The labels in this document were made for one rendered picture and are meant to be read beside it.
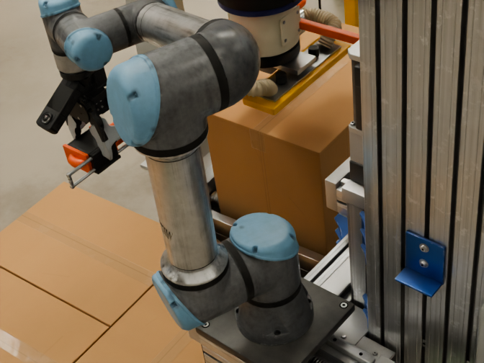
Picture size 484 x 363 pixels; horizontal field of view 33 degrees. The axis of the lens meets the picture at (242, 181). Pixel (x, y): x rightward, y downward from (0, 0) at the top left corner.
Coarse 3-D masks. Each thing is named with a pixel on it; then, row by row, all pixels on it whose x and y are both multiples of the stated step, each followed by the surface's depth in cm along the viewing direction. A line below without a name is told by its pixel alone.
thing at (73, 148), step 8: (80, 136) 175; (88, 136) 174; (64, 144) 173; (72, 144) 173; (80, 144) 172; (88, 144) 172; (96, 144) 172; (72, 152) 172; (80, 152) 170; (88, 152) 170; (88, 168) 171
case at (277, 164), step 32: (320, 96) 231; (352, 96) 230; (224, 128) 231; (256, 128) 223; (288, 128) 221; (320, 128) 220; (224, 160) 240; (256, 160) 230; (288, 160) 221; (320, 160) 213; (224, 192) 249; (256, 192) 239; (288, 192) 229; (320, 192) 220; (320, 224) 228
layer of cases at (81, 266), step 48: (0, 240) 262; (48, 240) 259; (96, 240) 257; (144, 240) 254; (0, 288) 245; (48, 288) 243; (96, 288) 240; (144, 288) 238; (0, 336) 230; (48, 336) 228; (96, 336) 226; (144, 336) 224
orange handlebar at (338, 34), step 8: (304, 0) 213; (304, 24) 204; (312, 24) 202; (320, 24) 202; (320, 32) 202; (328, 32) 200; (336, 32) 198; (344, 32) 198; (352, 32) 197; (344, 40) 198; (352, 40) 196; (72, 160) 171; (80, 160) 171
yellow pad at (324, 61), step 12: (312, 48) 211; (324, 48) 215; (336, 48) 215; (324, 60) 211; (336, 60) 213; (276, 72) 210; (288, 72) 209; (312, 72) 208; (324, 72) 210; (276, 84) 205; (288, 84) 204; (300, 84) 205; (264, 96) 202; (276, 96) 201; (288, 96) 201; (264, 108) 200; (276, 108) 198
